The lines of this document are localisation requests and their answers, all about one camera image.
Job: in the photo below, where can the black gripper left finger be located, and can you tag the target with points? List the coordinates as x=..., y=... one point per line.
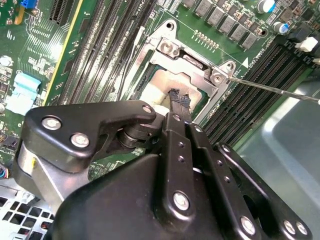
x=75, y=120

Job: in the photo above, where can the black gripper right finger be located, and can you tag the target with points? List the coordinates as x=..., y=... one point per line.
x=225, y=180

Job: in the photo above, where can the metal socket cover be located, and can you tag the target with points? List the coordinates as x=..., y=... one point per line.
x=200, y=78

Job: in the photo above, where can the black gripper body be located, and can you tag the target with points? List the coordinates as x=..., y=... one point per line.
x=112, y=212

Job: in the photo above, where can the metal locking lever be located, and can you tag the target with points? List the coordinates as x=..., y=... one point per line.
x=139, y=36
x=275, y=89

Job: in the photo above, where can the silver CPU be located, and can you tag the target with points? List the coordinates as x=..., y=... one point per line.
x=160, y=85

